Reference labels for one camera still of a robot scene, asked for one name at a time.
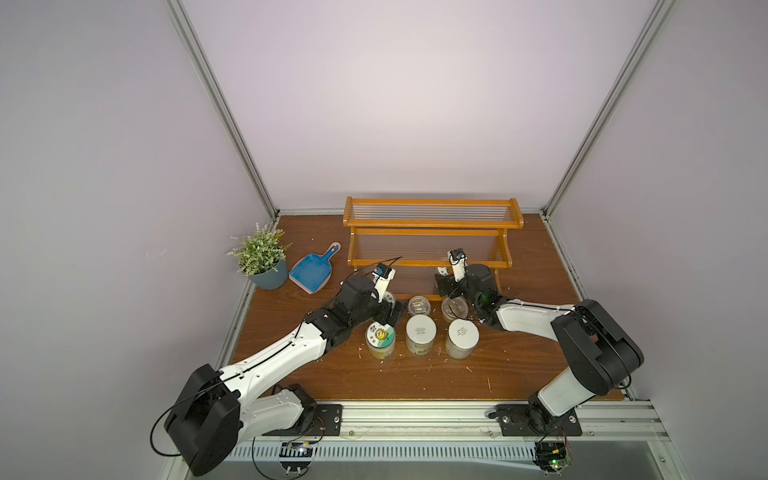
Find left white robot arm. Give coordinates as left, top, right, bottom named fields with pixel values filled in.
left=155, top=263, right=404, bottom=477

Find blue plastic dustpan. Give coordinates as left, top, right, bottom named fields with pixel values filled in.
left=288, top=242, right=341, bottom=295

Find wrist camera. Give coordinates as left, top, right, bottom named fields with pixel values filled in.
left=373, top=262, right=396, bottom=303
left=448, top=248, right=467, bottom=283

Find teal plant pot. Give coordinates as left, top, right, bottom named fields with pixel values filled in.
left=249, top=260, right=288, bottom=291

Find right controller board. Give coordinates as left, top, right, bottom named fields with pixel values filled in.
left=533, top=442, right=572, bottom=475

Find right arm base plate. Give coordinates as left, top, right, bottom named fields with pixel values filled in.
left=486, top=404, right=583, bottom=437

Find corner aluminium profile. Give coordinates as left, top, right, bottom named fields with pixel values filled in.
left=541, top=0, right=677, bottom=221
left=165, top=0, right=280, bottom=222

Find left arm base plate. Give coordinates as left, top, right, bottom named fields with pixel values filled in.
left=265, top=403, right=344, bottom=437

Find small clear tub brown contents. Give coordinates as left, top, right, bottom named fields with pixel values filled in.
left=441, top=297, right=469, bottom=323

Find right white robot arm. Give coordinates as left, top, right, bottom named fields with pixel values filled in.
left=435, top=264, right=645, bottom=431

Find left corner aluminium profile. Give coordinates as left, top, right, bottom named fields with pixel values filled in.
left=165, top=0, right=280, bottom=222

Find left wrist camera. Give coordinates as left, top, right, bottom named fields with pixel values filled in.
left=373, top=262, right=396, bottom=303

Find aluminium front rail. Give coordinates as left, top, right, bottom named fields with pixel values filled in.
left=225, top=401, right=674, bottom=463

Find white lid jar bottom shelf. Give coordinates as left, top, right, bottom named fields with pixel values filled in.
left=445, top=319, right=479, bottom=360

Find controller board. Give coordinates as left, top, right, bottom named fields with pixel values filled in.
left=533, top=442, right=572, bottom=475
left=278, top=442, right=315, bottom=479

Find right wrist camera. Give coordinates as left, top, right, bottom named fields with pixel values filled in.
left=448, top=248, right=467, bottom=283

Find small clear tub red contents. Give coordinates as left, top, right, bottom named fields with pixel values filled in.
left=407, top=295, right=432, bottom=316

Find artificial green plant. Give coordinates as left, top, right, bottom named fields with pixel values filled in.
left=227, top=225, right=291, bottom=277

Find wooden three-tier shelf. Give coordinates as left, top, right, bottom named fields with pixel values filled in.
left=343, top=197, right=525, bottom=286

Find left controller board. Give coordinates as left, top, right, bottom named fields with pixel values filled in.
left=278, top=442, right=315, bottom=479

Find right corner aluminium profile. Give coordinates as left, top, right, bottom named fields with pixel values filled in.
left=541, top=0, right=677, bottom=221

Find sunflower label seed jar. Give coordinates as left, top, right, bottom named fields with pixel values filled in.
left=365, top=322, right=396, bottom=360

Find white lid green label jar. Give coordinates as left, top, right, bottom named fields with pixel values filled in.
left=406, top=314, right=437, bottom=356

